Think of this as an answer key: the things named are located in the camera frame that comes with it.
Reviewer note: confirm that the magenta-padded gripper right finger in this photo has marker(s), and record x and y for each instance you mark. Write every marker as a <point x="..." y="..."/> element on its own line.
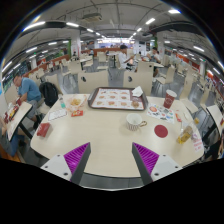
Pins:
<point x="146" y="156"/>

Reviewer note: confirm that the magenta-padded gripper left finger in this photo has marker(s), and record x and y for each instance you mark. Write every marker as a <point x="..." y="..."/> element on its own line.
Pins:
<point x="77" y="156"/>

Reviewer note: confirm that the clear bottle with yellow cap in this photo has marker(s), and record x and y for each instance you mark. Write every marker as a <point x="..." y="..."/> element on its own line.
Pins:
<point x="185" y="134"/>

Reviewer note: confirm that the flat round red coaster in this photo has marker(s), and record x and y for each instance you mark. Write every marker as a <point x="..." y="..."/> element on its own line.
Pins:
<point x="161" y="131"/>

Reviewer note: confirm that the small red sauce packet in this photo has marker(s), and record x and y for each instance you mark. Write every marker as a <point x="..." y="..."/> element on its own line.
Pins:
<point x="77" y="113"/>

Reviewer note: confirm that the red pouch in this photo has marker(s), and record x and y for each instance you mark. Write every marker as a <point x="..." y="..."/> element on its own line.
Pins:
<point x="43" y="129"/>

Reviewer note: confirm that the white paper slip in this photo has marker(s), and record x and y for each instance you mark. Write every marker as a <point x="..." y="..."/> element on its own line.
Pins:
<point x="57" y="114"/>

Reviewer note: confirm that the white leaflet with red print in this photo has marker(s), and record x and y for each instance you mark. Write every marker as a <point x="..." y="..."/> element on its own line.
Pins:
<point x="197" y="143"/>

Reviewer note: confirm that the brown fried food piece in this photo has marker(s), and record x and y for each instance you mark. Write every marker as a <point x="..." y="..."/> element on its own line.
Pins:
<point x="135" y="104"/>

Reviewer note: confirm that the crumpled food wrapper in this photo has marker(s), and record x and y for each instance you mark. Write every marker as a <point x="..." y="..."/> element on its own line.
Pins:
<point x="76" y="101"/>

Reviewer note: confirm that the dark brown food tray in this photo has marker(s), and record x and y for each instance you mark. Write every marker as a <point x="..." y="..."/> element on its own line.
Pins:
<point x="91" y="103"/>

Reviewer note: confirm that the small clear green bottle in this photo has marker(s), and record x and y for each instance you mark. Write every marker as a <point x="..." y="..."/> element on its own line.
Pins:
<point x="62" y="103"/>

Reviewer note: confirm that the red paper cup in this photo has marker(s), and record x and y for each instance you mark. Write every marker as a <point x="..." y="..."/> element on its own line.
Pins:
<point x="170" y="98"/>

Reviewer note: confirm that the white paper napkin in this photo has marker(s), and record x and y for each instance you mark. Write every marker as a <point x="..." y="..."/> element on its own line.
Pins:
<point x="137" y="91"/>

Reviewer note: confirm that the printed paper tray liner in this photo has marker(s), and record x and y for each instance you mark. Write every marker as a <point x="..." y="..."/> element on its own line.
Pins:
<point x="113" y="98"/>

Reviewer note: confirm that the black backpack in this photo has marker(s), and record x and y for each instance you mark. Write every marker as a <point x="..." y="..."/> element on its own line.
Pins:
<point x="49" y="94"/>

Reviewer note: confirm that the neighbouring beige table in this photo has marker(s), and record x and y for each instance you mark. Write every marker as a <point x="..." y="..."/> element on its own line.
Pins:
<point x="215" y="115"/>
<point x="20" y="116"/>

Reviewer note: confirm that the group of beige chairs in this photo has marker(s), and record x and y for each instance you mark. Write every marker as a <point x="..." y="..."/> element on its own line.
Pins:
<point x="93" y="81"/>

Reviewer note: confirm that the group of ceiling lights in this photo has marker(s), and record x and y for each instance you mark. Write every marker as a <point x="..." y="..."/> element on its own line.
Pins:
<point x="150" y="21"/>

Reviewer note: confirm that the ceiling air conditioner unit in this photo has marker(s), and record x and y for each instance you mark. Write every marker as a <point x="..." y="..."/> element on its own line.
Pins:
<point x="91" y="17"/>

